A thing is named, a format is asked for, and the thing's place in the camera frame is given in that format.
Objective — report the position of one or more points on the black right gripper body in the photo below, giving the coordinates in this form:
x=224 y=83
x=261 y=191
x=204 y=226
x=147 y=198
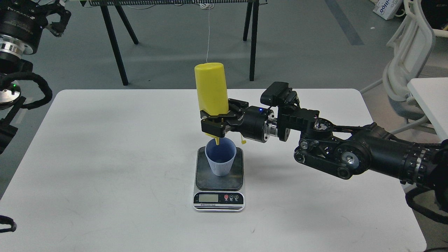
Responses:
x=257 y=123

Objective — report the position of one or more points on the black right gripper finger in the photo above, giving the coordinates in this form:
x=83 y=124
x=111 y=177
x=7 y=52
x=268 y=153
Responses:
x=236 y=109
x=217 y=127

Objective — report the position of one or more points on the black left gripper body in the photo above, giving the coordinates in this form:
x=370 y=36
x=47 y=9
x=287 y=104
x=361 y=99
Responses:
x=21 y=30

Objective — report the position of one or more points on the blue plastic cup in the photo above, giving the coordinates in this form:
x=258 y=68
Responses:
x=220 y=156

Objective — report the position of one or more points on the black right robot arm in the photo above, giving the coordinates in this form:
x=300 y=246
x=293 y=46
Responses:
x=342 y=151

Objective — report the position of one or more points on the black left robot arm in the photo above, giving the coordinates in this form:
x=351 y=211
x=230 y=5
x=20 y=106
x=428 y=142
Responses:
x=16 y=68

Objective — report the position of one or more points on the digital kitchen scale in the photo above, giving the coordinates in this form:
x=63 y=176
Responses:
x=219 y=193

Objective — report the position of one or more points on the black trestle table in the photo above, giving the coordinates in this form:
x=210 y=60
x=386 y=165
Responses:
x=181 y=23

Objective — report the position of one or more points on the white office chair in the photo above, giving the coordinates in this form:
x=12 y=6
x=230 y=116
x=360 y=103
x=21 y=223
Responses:
x=413 y=42

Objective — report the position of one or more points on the white cardboard box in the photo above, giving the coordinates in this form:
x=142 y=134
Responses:
x=386 y=9

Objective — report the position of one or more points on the white side table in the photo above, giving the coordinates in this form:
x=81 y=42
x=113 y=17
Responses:
x=432 y=96

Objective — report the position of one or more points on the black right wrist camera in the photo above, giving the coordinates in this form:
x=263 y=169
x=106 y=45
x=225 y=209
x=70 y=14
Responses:
x=279 y=94

